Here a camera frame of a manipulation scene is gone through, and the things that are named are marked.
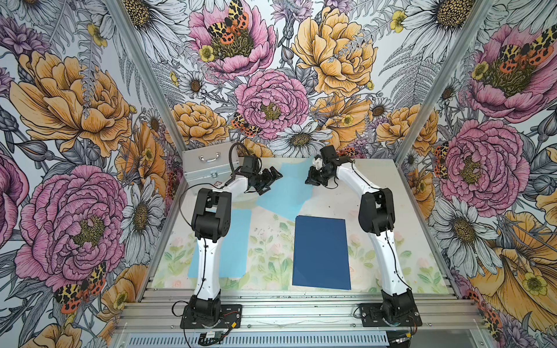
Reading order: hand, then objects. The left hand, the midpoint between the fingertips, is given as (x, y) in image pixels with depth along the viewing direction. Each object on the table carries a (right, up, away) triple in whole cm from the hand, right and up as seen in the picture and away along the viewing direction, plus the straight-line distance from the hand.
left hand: (278, 184), depth 104 cm
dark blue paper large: (+18, -28, -14) cm, 36 cm away
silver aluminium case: (-32, +9, -3) cm, 33 cm away
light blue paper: (+5, -5, +8) cm, 10 cm away
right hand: (+13, 0, 0) cm, 13 cm away
